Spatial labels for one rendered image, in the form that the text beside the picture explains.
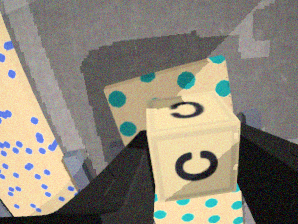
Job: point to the cream strip with teal dots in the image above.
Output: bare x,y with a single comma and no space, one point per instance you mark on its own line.
127,101

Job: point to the cream cube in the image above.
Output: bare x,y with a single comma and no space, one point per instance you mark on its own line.
193,142

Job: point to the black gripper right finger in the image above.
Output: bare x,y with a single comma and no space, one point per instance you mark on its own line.
268,176

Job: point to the beige strip with blue dots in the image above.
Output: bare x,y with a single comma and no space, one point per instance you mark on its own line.
34,178

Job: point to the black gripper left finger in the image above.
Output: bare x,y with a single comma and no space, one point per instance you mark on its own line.
123,193

